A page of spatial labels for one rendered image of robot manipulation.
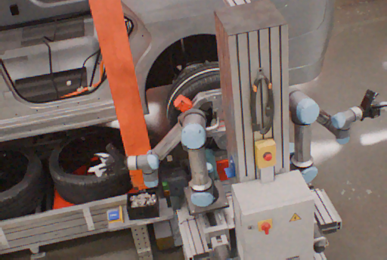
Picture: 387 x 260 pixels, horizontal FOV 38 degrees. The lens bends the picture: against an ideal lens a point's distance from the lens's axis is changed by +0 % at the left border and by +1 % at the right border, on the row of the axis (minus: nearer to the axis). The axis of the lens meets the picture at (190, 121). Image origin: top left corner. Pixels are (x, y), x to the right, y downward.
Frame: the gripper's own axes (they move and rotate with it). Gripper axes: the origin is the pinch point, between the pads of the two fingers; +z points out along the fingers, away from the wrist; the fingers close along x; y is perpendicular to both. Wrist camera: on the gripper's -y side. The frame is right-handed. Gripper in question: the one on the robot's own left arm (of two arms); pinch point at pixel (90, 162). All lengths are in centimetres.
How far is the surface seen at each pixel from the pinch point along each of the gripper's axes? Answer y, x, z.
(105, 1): -72, 43, -13
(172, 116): 17, 76, -34
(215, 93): 2, 73, -64
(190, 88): 0, 78, -48
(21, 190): 65, 69, 77
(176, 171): 72, 91, -29
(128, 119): 6, 53, -11
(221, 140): 29, 61, -65
